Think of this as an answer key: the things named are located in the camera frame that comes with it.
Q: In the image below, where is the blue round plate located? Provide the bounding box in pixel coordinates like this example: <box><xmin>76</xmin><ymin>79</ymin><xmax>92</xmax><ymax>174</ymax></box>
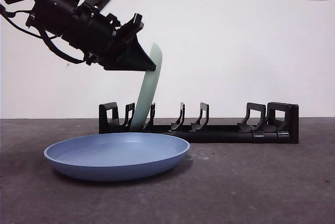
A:
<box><xmin>43</xmin><ymin>132</ymin><xmax>191</xmax><ymax>182</ymax></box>

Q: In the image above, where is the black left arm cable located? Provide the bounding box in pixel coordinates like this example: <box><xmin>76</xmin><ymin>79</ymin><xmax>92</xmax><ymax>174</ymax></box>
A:
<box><xmin>0</xmin><ymin>4</ymin><xmax>88</xmax><ymax>64</ymax></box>

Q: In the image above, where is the black plate rack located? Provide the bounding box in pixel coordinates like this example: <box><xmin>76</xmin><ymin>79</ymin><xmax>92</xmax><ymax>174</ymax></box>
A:
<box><xmin>98</xmin><ymin>102</ymin><xmax>299</xmax><ymax>145</ymax></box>

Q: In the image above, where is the pale green round plate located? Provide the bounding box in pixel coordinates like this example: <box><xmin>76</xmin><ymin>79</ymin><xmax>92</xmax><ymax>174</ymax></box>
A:
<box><xmin>129</xmin><ymin>42</ymin><xmax>163</xmax><ymax>133</ymax></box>

